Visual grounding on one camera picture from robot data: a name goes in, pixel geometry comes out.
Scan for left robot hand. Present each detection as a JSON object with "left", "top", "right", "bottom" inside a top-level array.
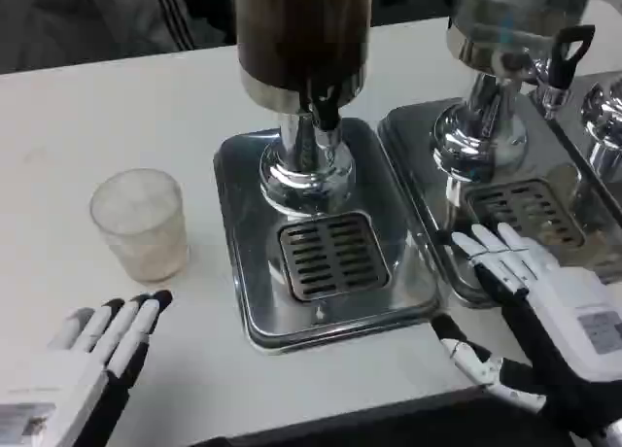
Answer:
[{"left": 0, "top": 289, "right": 175, "bottom": 447}]

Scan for chrome drink dispenser, clear tank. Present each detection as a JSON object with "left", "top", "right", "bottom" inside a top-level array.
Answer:
[{"left": 432, "top": 0, "right": 597, "bottom": 184}]

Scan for black loop tap lever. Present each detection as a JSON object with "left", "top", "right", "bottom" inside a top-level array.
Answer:
[{"left": 548, "top": 24, "right": 597, "bottom": 92}]

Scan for slotted drip grid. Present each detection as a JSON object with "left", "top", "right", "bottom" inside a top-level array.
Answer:
[
  {"left": 276, "top": 211, "right": 393, "bottom": 302},
  {"left": 466, "top": 178, "right": 587, "bottom": 252}
]

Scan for drink dispenser with dark drink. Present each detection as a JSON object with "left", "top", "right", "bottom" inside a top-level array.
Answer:
[{"left": 234, "top": 0, "right": 375, "bottom": 218}]

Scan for black tap lever, dark dispenser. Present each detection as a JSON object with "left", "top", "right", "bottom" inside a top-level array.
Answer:
[{"left": 298, "top": 75, "right": 344, "bottom": 130}]

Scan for person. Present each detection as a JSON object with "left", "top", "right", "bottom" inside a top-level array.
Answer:
[{"left": 0, "top": 0, "right": 234, "bottom": 74}]

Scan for clear ribbed glass cup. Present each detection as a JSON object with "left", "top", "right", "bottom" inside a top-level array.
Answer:
[{"left": 88, "top": 168, "right": 190, "bottom": 284}]

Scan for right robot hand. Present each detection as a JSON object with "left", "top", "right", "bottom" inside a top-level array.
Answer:
[{"left": 430, "top": 222, "right": 622, "bottom": 447}]

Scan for steel drip tray base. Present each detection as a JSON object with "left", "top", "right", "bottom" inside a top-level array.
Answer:
[
  {"left": 376, "top": 96, "right": 622, "bottom": 307},
  {"left": 212, "top": 118, "right": 443, "bottom": 356}
]

